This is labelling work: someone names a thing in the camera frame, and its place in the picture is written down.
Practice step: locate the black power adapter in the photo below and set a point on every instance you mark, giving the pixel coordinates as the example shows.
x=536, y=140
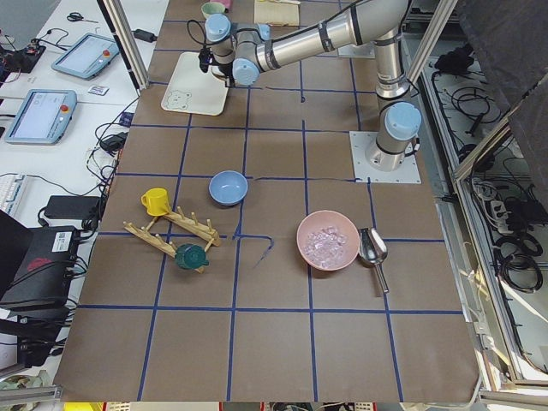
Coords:
x=145, y=35

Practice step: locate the cream bear tray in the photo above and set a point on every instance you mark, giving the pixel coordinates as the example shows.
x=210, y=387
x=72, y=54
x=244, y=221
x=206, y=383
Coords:
x=192, y=91

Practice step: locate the blue bowl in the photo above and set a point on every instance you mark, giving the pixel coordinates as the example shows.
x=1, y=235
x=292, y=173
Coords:
x=228, y=187

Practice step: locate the near teach pendant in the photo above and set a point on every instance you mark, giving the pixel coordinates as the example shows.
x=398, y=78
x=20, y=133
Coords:
x=43, y=117

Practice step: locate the teach pendant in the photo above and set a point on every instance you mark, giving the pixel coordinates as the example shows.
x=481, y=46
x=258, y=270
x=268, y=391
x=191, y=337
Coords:
x=87, y=57
x=43, y=117

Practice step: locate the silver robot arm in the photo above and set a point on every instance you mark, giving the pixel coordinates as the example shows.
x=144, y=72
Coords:
x=244, y=51

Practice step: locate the pink bowl with ice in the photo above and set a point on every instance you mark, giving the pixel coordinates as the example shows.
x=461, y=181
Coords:
x=327, y=240

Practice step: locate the dark green cup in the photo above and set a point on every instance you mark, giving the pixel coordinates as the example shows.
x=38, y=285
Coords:
x=191, y=257

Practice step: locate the metal scoop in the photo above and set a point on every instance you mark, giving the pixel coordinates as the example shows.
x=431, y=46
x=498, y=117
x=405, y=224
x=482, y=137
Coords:
x=373, y=252

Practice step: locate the white keyboard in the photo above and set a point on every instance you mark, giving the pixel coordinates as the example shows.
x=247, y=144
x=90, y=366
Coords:
x=13, y=187

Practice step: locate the far teach pendant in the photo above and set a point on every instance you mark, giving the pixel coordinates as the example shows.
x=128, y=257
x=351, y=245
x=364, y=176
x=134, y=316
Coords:
x=87, y=57

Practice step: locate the aluminium frame post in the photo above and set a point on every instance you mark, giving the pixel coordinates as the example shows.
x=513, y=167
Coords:
x=117, y=22

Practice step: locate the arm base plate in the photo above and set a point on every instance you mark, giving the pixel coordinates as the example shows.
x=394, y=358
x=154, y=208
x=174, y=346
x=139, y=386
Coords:
x=373, y=165
x=357, y=51

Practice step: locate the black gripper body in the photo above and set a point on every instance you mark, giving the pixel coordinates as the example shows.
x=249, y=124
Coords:
x=221, y=70

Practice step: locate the black electronics box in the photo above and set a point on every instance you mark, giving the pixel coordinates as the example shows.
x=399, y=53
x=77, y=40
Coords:
x=35, y=264

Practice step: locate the mint green bowl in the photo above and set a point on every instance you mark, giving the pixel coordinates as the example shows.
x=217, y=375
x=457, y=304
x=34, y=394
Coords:
x=211, y=8

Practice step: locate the yellow cup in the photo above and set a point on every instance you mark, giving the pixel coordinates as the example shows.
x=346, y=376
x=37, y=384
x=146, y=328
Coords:
x=156, y=201

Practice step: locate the wooden cutting board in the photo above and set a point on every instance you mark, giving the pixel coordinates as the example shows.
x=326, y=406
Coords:
x=283, y=13

